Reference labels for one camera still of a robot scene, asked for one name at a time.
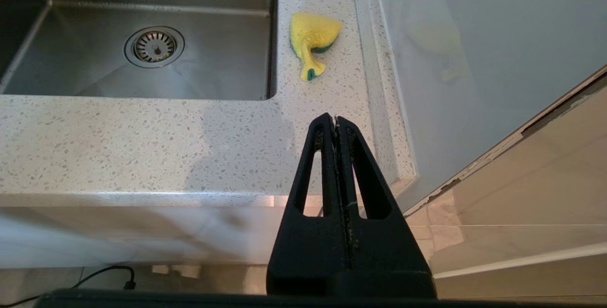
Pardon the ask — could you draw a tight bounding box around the stainless steel sink basin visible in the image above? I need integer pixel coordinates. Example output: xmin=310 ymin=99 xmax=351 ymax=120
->
xmin=0 ymin=0 xmax=279 ymax=101

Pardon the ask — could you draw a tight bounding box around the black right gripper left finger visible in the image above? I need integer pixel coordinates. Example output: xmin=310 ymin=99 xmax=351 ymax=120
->
xmin=267 ymin=113 xmax=352 ymax=297

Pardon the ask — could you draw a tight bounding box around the thin black floor cable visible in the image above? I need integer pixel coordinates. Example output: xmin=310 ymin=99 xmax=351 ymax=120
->
xmin=0 ymin=265 xmax=136 ymax=306

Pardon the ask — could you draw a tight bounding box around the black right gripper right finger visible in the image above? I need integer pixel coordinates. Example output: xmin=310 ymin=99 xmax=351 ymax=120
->
xmin=334 ymin=117 xmax=436 ymax=298

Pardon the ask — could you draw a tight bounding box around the yellow green sponge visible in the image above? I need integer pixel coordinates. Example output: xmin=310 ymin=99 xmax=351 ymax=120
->
xmin=290 ymin=12 xmax=342 ymax=82

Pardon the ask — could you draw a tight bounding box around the round metal drain strainer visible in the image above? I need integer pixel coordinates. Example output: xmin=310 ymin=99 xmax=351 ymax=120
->
xmin=123 ymin=26 xmax=185 ymax=68

